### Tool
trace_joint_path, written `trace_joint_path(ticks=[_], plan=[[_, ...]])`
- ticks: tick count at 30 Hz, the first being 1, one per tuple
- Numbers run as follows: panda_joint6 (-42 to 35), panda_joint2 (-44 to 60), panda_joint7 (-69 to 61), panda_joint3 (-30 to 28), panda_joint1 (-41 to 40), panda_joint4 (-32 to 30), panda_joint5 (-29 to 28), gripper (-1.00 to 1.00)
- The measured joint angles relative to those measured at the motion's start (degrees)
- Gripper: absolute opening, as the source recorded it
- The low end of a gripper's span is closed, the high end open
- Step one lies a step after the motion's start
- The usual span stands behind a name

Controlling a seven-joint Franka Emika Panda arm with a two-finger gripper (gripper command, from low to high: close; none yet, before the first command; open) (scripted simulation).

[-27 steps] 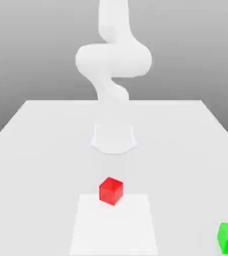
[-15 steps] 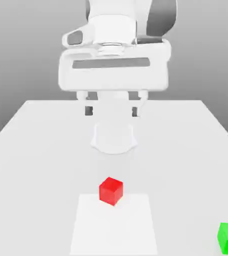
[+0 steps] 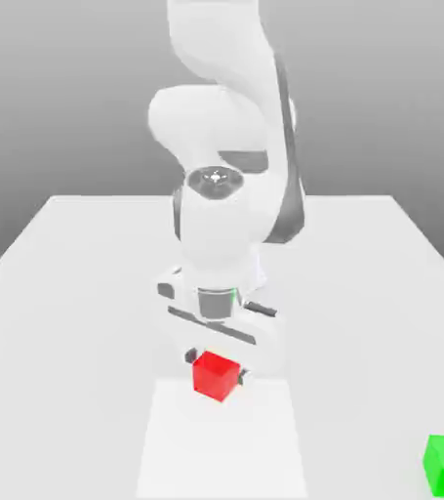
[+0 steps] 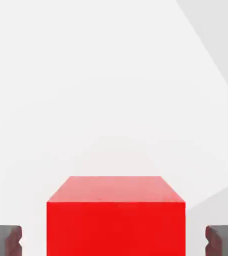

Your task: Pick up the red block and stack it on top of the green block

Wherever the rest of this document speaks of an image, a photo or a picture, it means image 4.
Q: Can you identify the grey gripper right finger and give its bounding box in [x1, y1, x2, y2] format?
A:
[205, 225, 228, 256]

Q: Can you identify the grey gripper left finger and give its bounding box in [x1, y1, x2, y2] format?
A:
[0, 225, 23, 256]

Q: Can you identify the small red cube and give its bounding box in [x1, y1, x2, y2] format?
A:
[46, 175, 186, 256]

